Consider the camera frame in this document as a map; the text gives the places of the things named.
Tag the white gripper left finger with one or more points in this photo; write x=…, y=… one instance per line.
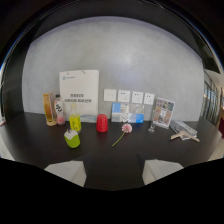
x=68, y=170

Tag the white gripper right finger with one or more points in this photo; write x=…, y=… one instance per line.
x=159, y=169

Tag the yellow lemon tea bottle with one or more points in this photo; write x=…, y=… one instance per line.
x=75, y=120

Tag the clear bottle with pink drink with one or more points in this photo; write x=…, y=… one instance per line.
x=59, y=110

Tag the green and white container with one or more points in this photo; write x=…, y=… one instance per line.
x=72, y=138

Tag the wooden toy gun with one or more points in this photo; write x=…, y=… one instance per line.
x=184, y=135

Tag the clear stemmed glass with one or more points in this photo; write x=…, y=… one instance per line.
x=152, y=124

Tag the grey book stack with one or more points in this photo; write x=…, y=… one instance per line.
x=183, y=127

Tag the pink flower with stem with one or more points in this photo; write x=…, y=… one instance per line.
x=124, y=131

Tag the acrylic stand with poster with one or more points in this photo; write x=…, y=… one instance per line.
x=163, y=113

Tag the red cup stack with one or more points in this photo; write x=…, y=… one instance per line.
x=102, y=123

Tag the white paper bag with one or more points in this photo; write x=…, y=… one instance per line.
x=80, y=94

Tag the white wall socket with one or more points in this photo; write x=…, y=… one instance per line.
x=124, y=96
x=149, y=98
x=137, y=97

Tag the white wall switch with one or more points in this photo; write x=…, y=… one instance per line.
x=110, y=95

